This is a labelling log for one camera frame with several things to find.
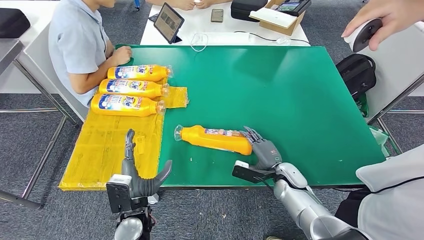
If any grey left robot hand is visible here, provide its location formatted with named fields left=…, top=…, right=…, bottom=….
left=121, top=128, right=173, bottom=199

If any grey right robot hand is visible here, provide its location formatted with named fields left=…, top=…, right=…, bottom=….
left=240, top=125, right=283, bottom=172

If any person's right hand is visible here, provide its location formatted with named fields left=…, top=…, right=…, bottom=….
left=341, top=0, right=424, bottom=52
left=112, top=45, right=133, bottom=66

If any orange detergent bottle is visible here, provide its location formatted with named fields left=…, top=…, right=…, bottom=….
left=106, top=64, right=174, bottom=83
left=173, top=124, right=254, bottom=157
left=90, top=93, right=167, bottom=118
left=98, top=78, right=170, bottom=99

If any white black round controller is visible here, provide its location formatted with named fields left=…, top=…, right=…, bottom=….
left=343, top=18, right=384, bottom=53

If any yellow taped mat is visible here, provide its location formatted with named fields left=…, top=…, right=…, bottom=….
left=58, top=77, right=190, bottom=192

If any person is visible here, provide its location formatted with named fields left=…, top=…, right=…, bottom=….
left=145, top=0, right=233, bottom=11
left=47, top=0, right=133, bottom=109
left=334, top=0, right=424, bottom=240

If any black tablet on stand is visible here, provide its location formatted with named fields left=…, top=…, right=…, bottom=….
left=153, top=2, right=185, bottom=45

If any white desk with metal legs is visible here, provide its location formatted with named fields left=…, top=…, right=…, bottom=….
left=357, top=21, right=424, bottom=155

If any green table mat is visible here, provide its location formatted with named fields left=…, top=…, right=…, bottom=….
left=114, top=44, right=387, bottom=188

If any black backpack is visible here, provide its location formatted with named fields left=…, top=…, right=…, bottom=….
left=335, top=53, right=377, bottom=100

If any white table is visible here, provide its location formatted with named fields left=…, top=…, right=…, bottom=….
left=140, top=0, right=311, bottom=47

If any green bag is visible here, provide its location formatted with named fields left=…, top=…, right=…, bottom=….
left=356, top=93, right=370, bottom=117

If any dark smartphone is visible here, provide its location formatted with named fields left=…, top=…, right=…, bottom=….
left=210, top=8, right=224, bottom=23

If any black device with screen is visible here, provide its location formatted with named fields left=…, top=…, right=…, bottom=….
left=274, top=0, right=312, bottom=17

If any black soft bag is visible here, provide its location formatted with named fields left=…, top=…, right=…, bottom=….
left=0, top=8, right=31, bottom=40

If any brown cardboard box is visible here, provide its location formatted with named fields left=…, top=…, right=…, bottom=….
left=249, top=0, right=306, bottom=37

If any black zip case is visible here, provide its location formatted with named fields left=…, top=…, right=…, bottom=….
left=230, top=0, right=269, bottom=22

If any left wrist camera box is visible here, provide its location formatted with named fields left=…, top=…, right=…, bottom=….
left=105, top=174, right=133, bottom=215

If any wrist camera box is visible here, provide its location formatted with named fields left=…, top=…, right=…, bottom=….
left=105, top=174, right=133, bottom=215
left=231, top=160, right=277, bottom=185

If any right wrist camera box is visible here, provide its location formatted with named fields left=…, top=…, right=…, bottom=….
left=231, top=160, right=277, bottom=185

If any white looped cable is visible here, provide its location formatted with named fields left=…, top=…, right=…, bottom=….
left=189, top=32, right=210, bottom=53

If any grey metal desk frame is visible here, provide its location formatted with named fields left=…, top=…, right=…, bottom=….
left=0, top=59, right=80, bottom=210

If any thin black cable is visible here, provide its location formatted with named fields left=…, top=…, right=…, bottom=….
left=233, top=30, right=311, bottom=46

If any black headset cable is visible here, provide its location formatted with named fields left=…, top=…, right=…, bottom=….
left=334, top=175, right=424, bottom=195

